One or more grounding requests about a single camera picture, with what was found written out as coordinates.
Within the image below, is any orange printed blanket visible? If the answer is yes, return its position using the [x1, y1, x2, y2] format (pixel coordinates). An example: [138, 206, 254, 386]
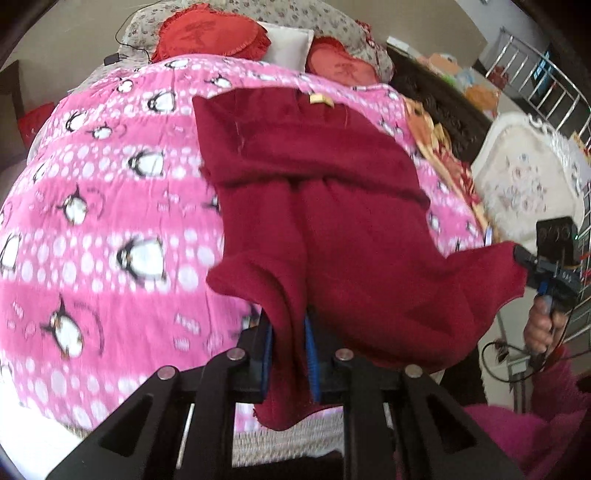
[404, 97, 492, 245]

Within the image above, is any thin black charger cable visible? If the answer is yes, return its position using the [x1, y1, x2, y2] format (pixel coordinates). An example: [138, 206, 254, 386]
[115, 0, 153, 65]

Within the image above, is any small red heart pillow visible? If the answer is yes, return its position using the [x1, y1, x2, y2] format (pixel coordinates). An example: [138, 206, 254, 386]
[305, 37, 380, 86]

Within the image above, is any person's right forearm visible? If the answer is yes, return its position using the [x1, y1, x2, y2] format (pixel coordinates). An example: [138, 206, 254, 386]
[530, 344, 591, 422]

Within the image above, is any red paper bag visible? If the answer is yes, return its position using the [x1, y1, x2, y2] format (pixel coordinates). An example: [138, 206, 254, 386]
[18, 102, 56, 148]

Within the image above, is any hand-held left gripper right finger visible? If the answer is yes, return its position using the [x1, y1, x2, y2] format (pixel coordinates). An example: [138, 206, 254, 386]
[302, 318, 525, 480]

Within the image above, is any dark carved wooden bed board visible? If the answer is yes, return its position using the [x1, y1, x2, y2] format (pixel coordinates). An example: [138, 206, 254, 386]
[385, 44, 492, 162]

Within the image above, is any white pillow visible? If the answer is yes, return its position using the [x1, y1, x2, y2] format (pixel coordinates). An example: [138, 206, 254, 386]
[256, 21, 315, 72]

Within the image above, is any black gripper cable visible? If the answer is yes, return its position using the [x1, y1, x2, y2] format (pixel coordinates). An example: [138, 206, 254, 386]
[481, 305, 583, 384]

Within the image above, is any woven bed mat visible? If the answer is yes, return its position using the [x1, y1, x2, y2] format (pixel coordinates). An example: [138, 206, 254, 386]
[231, 427, 348, 468]

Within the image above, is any pink penguin print blanket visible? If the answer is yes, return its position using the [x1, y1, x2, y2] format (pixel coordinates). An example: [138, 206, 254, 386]
[0, 53, 490, 439]

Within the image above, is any white ornate upholstered headboard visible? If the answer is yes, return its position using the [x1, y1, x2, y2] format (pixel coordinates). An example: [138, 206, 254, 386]
[471, 111, 591, 252]

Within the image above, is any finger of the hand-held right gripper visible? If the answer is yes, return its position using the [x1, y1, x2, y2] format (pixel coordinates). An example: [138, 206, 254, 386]
[513, 244, 542, 274]

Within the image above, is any person's pink fleece clothing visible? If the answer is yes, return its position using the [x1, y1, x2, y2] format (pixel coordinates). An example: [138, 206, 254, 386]
[464, 401, 591, 480]

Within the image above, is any person's right hand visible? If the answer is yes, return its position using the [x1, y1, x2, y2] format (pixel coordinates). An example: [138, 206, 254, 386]
[524, 295, 571, 357]

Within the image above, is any metal railing rack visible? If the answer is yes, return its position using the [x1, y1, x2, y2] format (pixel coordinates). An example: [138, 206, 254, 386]
[478, 27, 591, 153]

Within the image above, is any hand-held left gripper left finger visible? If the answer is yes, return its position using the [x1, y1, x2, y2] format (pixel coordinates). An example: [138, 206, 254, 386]
[45, 323, 276, 480]

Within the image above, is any large red heart pillow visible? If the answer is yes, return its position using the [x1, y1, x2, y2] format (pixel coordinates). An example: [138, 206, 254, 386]
[151, 4, 272, 63]

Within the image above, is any dark red fleece sweater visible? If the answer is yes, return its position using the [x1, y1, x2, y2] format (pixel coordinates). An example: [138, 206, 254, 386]
[191, 85, 529, 432]

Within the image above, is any red ruffled cloth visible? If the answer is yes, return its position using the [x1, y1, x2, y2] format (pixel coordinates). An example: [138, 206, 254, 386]
[355, 19, 376, 47]

